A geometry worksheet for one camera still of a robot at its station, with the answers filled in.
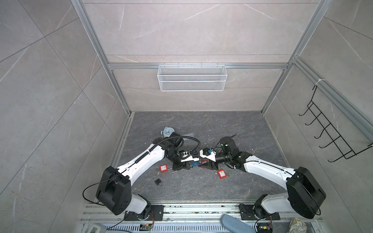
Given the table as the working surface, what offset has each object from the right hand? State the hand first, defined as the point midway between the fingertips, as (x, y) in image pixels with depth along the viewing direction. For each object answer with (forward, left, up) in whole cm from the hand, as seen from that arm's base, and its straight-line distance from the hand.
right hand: (199, 158), depth 79 cm
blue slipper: (-30, -15, -11) cm, 35 cm away
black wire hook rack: (+5, -61, +19) cm, 64 cm away
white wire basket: (+54, +2, +16) cm, 57 cm away
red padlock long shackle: (0, +21, -11) cm, 24 cm away
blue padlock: (-5, +3, +4) cm, 7 cm away
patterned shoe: (-31, -45, -10) cm, 55 cm away
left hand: (-1, +7, -1) cm, 7 cm away
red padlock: (-4, -14, -12) cm, 19 cm away
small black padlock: (-8, +25, -12) cm, 28 cm away
